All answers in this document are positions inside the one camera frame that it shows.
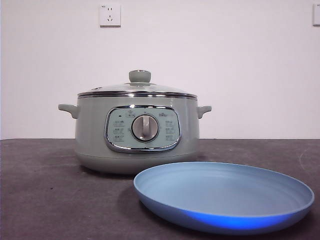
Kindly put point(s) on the glass lid with green knob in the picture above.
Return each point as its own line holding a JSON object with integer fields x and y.
{"x": 140, "y": 76}

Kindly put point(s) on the pale green electric steamer pot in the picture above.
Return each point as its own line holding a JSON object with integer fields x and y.
{"x": 92, "y": 130}

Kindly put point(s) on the blue round plate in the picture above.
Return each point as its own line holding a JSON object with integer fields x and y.
{"x": 200, "y": 190}

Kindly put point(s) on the white wall socket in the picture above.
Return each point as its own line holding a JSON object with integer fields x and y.
{"x": 110, "y": 15}

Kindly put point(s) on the white wall plate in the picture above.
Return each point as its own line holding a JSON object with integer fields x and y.
{"x": 317, "y": 15}

